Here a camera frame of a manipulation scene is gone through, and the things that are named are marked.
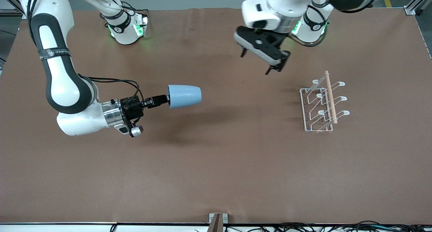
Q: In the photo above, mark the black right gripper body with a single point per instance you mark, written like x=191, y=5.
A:
x=132, y=108

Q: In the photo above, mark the blue plastic cup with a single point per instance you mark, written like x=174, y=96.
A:
x=185, y=96

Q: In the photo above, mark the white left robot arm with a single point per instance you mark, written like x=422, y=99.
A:
x=270, y=9

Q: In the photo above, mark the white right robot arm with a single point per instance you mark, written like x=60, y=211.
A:
x=60, y=87

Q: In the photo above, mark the brown table cover sheet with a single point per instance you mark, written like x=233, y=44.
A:
x=216, y=157

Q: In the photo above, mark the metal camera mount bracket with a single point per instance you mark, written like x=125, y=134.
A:
x=216, y=223

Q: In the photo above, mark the aluminium frame profile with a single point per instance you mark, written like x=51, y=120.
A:
x=413, y=7
x=11, y=1

